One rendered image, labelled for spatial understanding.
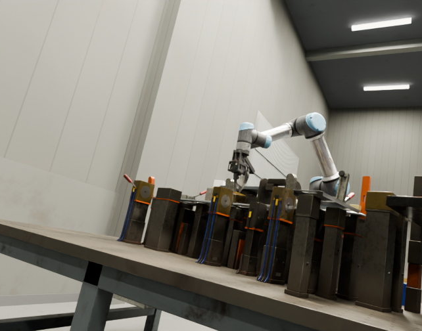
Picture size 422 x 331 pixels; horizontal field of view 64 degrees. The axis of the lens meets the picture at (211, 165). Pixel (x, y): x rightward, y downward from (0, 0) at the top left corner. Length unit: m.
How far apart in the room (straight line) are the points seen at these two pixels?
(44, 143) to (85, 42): 1.03
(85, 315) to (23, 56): 2.33
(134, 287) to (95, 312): 0.19
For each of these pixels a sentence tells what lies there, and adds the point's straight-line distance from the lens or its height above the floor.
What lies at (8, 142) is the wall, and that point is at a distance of 3.05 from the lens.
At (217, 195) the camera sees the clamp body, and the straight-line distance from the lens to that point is 1.52.
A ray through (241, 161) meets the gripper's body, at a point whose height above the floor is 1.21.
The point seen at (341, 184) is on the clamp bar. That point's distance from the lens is 1.64.
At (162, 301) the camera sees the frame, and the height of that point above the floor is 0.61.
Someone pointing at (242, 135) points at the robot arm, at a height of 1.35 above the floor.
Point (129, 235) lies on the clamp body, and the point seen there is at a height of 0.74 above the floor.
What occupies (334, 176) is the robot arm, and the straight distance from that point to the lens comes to 2.14.
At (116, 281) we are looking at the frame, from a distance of 1.18.
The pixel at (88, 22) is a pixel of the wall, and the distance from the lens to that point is 3.63.
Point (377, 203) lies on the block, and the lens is 1.21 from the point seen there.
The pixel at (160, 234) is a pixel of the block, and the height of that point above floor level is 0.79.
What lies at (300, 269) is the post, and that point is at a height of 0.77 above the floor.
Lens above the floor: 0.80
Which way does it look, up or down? 12 degrees up
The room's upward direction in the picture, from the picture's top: 12 degrees clockwise
